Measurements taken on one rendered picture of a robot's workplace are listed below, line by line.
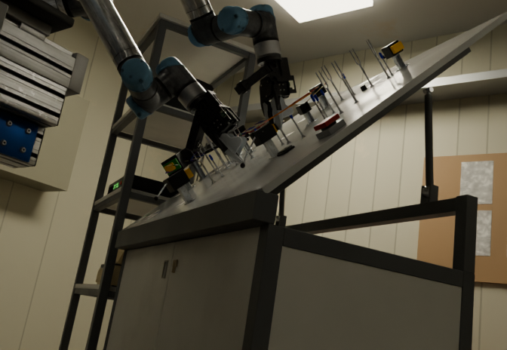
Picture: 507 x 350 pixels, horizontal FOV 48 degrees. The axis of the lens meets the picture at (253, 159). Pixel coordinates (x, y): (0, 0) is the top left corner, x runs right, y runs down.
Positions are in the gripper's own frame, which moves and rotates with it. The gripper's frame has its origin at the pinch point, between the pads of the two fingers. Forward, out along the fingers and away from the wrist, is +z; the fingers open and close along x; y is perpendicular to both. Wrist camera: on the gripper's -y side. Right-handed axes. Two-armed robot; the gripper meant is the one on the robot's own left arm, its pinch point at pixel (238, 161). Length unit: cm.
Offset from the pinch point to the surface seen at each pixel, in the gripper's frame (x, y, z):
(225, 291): -25.2, -14.4, 26.3
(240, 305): -32.0, -10.1, 31.3
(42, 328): 210, -282, -68
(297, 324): -31, -3, 42
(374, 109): -3.2, 36.3, 15.8
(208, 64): 122, -19, -78
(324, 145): -16.6, 23.7, 15.9
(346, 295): -20.1, 5.8, 44.3
